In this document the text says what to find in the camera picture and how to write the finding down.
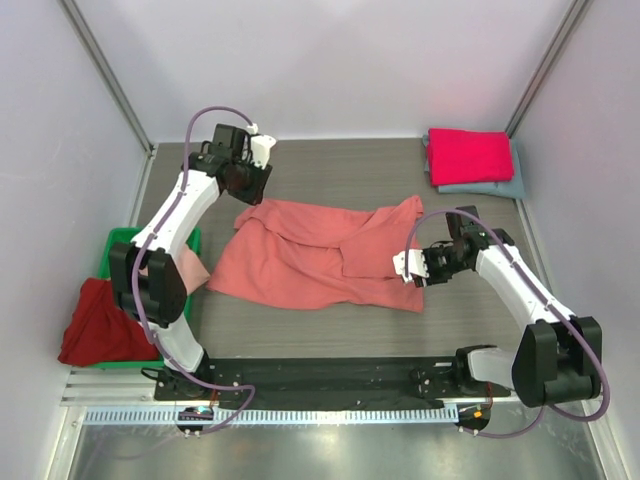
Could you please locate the folded magenta t shirt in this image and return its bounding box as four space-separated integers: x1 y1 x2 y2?
426 128 515 187

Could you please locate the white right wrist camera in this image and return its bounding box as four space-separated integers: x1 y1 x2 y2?
392 249 429 288

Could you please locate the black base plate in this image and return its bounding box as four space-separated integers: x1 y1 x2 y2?
153 357 512 412

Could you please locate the aluminium frame rail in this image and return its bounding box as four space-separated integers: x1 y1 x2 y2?
62 365 517 410

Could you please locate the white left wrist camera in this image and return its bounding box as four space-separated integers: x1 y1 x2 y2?
247 123 277 170

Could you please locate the right aluminium corner post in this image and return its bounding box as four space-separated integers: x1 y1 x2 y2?
505 0 593 138

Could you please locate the green plastic bin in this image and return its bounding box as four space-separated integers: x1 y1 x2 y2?
85 227 202 372

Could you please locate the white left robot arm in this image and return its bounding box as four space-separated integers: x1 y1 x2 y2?
108 124 277 400

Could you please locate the left aluminium corner post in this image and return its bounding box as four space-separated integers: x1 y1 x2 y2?
58 0 154 156

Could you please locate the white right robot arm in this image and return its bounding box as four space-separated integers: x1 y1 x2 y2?
416 206 611 417

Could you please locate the dark red t shirt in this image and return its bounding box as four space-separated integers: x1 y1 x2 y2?
57 278 159 367

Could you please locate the coral pink t shirt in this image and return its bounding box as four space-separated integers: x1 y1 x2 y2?
207 195 424 313

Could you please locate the folded grey-blue t shirt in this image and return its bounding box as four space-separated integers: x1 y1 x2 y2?
423 134 525 199

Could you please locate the aluminium corner post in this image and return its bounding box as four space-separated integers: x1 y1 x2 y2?
505 0 593 138
58 0 154 156

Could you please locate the pale pink t shirt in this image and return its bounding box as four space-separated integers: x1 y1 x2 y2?
177 245 210 295

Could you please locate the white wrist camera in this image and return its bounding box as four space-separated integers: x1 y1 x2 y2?
247 123 277 170
392 249 429 288

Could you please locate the slotted cable duct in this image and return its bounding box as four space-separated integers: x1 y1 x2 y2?
84 404 459 427

